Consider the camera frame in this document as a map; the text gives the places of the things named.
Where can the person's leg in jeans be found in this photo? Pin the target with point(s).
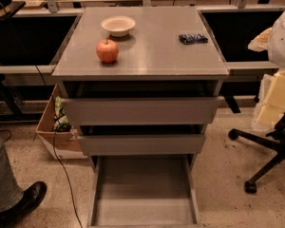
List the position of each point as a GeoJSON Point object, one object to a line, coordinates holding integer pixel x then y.
{"type": "Point", "coordinates": [10, 191]}

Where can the cardboard box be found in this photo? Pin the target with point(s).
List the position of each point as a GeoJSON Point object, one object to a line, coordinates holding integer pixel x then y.
{"type": "Point", "coordinates": [62, 145]}

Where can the black office chair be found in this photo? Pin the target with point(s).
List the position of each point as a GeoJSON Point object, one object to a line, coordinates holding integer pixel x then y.
{"type": "Point", "coordinates": [278, 145]}

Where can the green chip bag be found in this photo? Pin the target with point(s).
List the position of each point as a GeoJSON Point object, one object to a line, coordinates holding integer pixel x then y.
{"type": "Point", "coordinates": [61, 120]}

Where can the red apple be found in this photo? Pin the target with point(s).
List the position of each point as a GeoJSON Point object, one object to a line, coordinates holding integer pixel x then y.
{"type": "Point", "coordinates": [107, 51]}

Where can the grey bottom drawer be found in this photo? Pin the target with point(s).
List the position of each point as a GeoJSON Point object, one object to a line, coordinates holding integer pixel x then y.
{"type": "Point", "coordinates": [143, 192]}

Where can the grey middle drawer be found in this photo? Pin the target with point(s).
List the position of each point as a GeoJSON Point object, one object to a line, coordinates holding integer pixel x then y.
{"type": "Point", "coordinates": [141, 144]}

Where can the white bowl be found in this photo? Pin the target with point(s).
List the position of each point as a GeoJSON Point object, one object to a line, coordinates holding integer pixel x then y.
{"type": "Point", "coordinates": [118, 26]}

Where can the black leather shoe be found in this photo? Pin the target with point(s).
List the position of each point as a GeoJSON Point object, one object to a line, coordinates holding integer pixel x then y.
{"type": "Point", "coordinates": [31, 199]}

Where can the grey drawer cabinet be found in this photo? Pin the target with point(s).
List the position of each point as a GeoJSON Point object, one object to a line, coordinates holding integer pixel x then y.
{"type": "Point", "coordinates": [152, 63]}

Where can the grey top drawer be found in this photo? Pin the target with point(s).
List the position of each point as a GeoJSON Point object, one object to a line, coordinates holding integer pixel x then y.
{"type": "Point", "coordinates": [139, 111]}

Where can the yellow foam blocks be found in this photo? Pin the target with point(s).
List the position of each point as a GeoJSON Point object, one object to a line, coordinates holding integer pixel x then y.
{"type": "Point", "coordinates": [271, 106]}

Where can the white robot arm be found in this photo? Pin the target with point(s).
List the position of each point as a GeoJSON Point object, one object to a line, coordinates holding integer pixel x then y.
{"type": "Point", "coordinates": [273, 41]}

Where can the grey drawer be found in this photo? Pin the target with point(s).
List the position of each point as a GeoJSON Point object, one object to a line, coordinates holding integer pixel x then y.
{"type": "Point", "coordinates": [141, 144]}
{"type": "Point", "coordinates": [139, 111]}
{"type": "Point", "coordinates": [143, 192]}

